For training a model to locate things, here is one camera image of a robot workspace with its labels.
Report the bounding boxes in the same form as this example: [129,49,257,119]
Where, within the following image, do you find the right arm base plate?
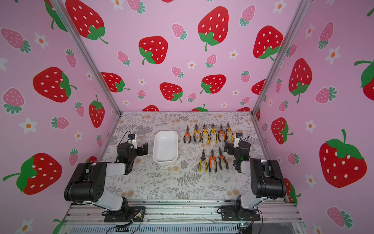
[217,205,261,222]

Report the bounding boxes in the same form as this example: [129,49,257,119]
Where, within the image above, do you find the orange black Greener pliers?
[218,124,227,142]

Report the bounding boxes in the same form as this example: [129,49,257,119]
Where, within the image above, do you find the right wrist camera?
[233,133,243,148]

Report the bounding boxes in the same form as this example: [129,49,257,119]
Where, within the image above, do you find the orange black long-nose pliers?
[218,147,228,170]

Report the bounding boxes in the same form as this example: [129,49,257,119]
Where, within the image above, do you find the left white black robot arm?
[64,142,148,215]

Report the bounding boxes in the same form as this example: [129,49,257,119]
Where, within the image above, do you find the yellow grey needle-nose pliers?
[198,149,208,172]

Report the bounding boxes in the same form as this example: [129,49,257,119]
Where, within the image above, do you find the yellow black combination pliers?
[226,123,234,142]

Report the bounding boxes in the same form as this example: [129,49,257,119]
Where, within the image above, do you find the yellow black flat-nose pliers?
[210,123,217,143]

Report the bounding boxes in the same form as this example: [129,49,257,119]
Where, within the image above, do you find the white plastic storage box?
[153,130,178,164]

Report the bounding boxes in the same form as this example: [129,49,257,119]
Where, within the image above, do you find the yellow striped needle-nose pliers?
[202,124,210,143]

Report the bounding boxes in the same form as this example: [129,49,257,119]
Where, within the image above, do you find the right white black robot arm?
[224,141,286,212]

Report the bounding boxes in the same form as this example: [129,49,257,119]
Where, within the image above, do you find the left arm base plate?
[104,206,146,223]

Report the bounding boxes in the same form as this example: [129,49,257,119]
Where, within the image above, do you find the yellow black diagonal pliers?
[193,124,202,142]

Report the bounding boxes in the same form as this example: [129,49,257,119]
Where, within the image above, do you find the small orange black pliers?
[183,126,191,143]

